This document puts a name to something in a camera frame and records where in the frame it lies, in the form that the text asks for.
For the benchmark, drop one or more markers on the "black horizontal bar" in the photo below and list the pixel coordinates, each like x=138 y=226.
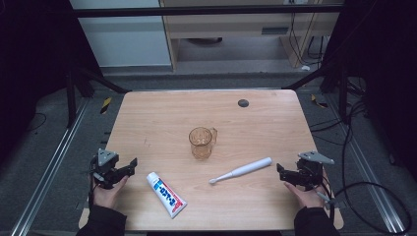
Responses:
x=196 y=11

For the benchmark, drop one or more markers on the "aluminium floor rail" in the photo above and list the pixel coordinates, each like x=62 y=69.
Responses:
x=367 y=170
x=49 y=167

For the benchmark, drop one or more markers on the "small white floor object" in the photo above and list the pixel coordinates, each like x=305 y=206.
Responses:
x=305 y=68

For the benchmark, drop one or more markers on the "white toothpaste tube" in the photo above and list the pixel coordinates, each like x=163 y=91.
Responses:
x=166 y=194

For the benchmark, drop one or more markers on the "black metal stand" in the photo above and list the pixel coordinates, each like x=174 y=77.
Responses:
x=343 y=95
x=71 y=98

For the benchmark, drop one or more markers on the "person's left hand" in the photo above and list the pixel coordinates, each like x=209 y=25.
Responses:
x=106 y=195

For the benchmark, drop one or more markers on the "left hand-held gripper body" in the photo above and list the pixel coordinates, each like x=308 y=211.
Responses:
x=105 y=162

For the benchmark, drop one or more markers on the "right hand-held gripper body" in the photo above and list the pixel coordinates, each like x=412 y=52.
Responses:
x=309 y=170

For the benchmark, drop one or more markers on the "white electric toothbrush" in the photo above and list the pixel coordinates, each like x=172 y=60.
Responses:
x=244 y=169

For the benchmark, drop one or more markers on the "white cabinet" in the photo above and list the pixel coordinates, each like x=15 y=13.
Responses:
x=124 y=39

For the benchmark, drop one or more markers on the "clear amber plastic cup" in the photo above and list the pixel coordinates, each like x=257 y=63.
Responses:
x=200 y=142

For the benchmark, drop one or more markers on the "black curtain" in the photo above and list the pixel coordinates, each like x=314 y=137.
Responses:
x=387 y=65
x=32 y=65

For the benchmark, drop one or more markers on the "yellow black striped tape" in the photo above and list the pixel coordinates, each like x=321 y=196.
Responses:
x=105 y=105
x=318 y=102

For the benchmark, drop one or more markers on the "dark round table grommet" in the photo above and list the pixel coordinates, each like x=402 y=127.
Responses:
x=243 y=103

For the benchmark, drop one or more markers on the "light wooden desk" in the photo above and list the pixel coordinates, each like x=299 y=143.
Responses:
x=229 y=24

